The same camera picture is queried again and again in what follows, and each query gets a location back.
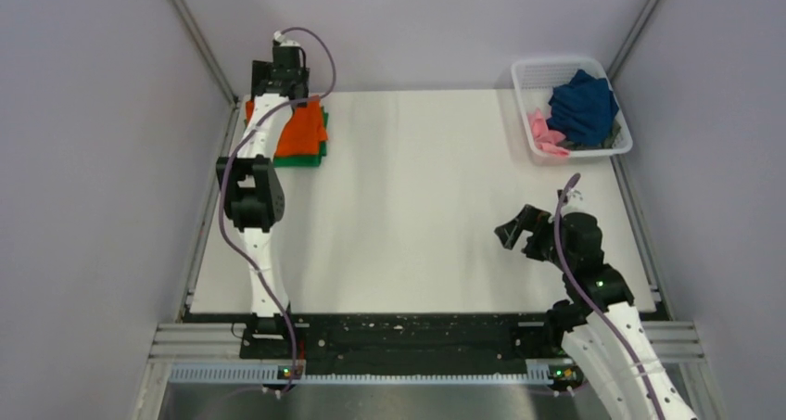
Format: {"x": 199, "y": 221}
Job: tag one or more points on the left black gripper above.
{"x": 260, "y": 71}

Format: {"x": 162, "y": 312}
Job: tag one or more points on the dark blue t-shirt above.
{"x": 583, "y": 110}

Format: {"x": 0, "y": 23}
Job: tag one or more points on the pink t-shirt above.
{"x": 546, "y": 140}

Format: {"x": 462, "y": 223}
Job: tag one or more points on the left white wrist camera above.
{"x": 281, "y": 39}

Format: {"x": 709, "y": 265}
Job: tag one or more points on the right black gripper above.
{"x": 530, "y": 219}

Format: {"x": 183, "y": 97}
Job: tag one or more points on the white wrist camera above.
{"x": 572, "y": 201}
{"x": 281, "y": 39}

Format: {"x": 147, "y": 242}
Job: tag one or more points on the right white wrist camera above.
{"x": 572, "y": 201}

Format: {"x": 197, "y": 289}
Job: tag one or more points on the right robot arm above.
{"x": 598, "y": 326}

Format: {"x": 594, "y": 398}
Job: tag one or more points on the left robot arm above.
{"x": 252, "y": 196}

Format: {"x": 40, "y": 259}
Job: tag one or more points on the dark grey t-shirt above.
{"x": 607, "y": 143}

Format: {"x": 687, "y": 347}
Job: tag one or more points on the aluminium frame rail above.
{"x": 214, "y": 354}

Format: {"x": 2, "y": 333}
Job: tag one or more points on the orange t-shirt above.
{"x": 301, "y": 131}

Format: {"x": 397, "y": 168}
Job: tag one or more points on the folded green t-shirt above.
{"x": 307, "y": 159}

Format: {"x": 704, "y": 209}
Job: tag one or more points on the white plastic basket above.
{"x": 534, "y": 79}

